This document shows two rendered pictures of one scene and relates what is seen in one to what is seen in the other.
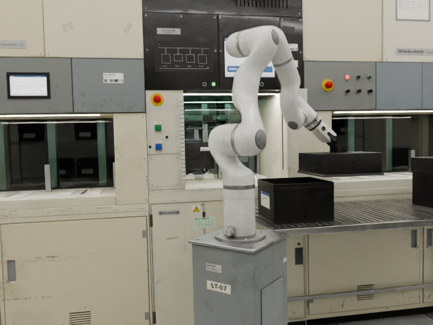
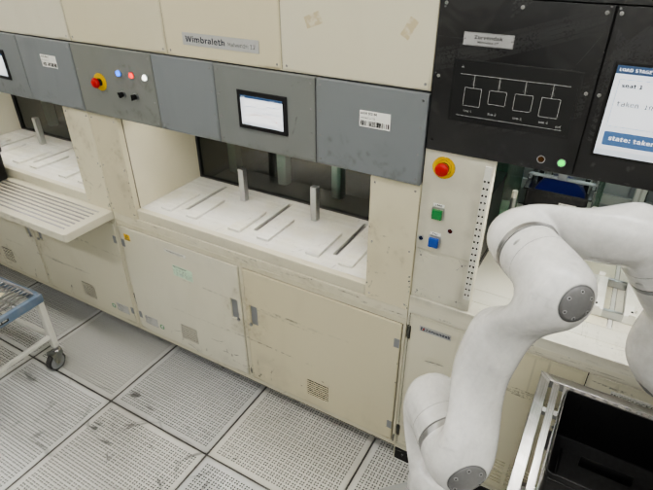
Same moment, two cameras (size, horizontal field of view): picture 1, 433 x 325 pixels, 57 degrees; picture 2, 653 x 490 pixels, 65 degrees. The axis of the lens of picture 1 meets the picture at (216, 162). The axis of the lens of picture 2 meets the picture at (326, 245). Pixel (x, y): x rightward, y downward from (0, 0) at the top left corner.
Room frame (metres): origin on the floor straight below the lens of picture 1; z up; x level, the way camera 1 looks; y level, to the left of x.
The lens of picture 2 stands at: (0.83, -0.33, 1.95)
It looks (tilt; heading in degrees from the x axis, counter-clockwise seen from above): 32 degrees down; 40
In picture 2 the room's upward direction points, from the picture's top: straight up
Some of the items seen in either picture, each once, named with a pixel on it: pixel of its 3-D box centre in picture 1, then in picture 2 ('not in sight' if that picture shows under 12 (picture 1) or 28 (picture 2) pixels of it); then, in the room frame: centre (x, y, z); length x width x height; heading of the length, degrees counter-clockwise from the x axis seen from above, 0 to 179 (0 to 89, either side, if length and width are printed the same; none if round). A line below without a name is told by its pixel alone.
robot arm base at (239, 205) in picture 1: (239, 212); not in sight; (1.48, -0.08, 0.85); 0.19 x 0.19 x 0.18
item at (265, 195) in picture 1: (294, 198); (609, 474); (1.83, -0.36, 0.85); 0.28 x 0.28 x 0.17; 9
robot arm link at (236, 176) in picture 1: (231, 155); (436, 437); (1.50, -0.06, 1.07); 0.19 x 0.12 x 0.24; 49
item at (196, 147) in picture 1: (196, 151); (557, 197); (2.77, 0.14, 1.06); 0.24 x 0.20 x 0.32; 100
